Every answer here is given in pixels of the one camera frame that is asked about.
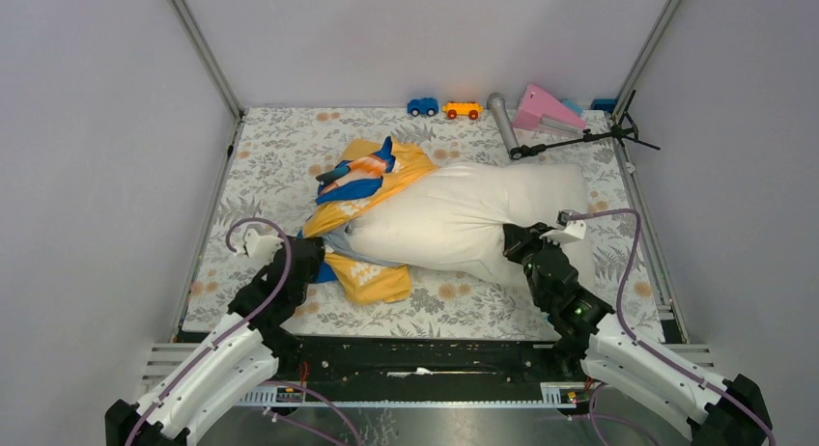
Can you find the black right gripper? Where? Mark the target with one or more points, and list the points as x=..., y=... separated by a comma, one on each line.
x=521, y=238

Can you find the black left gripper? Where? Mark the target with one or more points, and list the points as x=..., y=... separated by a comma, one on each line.
x=316, y=254

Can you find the white pillow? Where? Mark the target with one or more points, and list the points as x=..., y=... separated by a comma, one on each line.
x=453, y=219

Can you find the yellow and blue pillowcase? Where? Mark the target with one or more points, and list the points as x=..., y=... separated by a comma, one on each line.
x=368, y=174

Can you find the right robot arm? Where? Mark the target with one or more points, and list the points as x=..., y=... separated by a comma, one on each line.
x=706, y=408

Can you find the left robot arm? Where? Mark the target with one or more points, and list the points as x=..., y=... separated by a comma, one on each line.
x=247, y=347

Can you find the pink wedge block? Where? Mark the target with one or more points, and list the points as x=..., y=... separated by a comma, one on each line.
x=538, y=110

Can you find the yellow toy car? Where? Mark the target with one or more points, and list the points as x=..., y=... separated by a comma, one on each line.
x=453, y=110

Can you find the grey metal cylinder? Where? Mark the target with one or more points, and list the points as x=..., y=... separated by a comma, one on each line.
x=497, y=106

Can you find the teal block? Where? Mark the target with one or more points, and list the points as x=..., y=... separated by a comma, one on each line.
x=573, y=106

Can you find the black mini tripod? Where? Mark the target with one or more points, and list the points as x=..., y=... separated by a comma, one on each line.
x=622, y=129

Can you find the blue block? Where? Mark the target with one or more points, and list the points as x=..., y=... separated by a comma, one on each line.
x=607, y=105

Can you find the blue toy car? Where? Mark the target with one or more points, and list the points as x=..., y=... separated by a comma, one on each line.
x=423, y=107

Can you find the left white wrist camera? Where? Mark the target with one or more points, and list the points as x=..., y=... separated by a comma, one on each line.
x=257, y=246

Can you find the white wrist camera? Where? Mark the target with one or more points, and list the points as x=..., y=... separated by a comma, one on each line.
x=570, y=228
x=257, y=246

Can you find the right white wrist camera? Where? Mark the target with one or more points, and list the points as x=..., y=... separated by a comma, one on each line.
x=570, y=228

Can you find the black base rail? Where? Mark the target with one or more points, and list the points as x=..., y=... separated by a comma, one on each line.
x=392, y=371

